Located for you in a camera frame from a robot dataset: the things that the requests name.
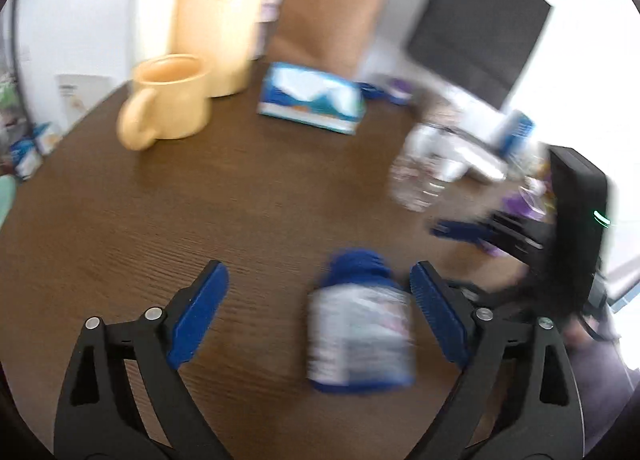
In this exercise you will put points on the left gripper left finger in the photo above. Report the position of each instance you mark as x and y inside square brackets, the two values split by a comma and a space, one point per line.
[97, 416]

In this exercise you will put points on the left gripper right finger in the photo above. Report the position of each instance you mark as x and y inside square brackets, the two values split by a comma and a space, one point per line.
[540, 416]

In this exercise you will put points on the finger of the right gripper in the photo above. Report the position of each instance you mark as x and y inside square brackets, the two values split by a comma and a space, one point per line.
[512, 241]

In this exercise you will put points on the blue labelled plastic jar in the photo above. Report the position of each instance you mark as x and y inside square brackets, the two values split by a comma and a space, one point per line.
[359, 328]

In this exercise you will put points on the purple plastic jar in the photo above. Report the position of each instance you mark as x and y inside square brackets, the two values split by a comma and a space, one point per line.
[526, 201]

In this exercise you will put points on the steel thermos bottle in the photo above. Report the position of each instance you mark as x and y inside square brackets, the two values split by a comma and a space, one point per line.
[467, 157]

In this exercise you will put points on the clear plastic jar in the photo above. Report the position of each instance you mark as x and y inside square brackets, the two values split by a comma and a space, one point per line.
[428, 162]

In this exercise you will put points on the small purple white jar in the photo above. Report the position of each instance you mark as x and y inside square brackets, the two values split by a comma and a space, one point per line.
[399, 92]

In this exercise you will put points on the small blue lid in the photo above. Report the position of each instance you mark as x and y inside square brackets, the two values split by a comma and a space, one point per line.
[371, 91]

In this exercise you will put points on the black paper bag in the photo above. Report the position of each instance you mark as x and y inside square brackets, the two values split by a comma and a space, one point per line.
[481, 46]

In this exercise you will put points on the blue white tissue box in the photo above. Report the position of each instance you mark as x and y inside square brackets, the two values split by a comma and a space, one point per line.
[311, 97]

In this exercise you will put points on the brown paper bag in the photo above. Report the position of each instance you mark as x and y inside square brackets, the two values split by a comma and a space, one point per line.
[328, 35]

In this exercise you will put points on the yellow ceramic mug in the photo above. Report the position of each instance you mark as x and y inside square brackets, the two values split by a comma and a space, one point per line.
[169, 101]

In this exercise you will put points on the yellow thermos jug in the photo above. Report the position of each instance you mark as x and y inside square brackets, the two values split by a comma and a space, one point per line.
[221, 32]

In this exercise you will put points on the white tumbler bottle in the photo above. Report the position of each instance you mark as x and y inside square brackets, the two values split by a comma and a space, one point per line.
[150, 0]

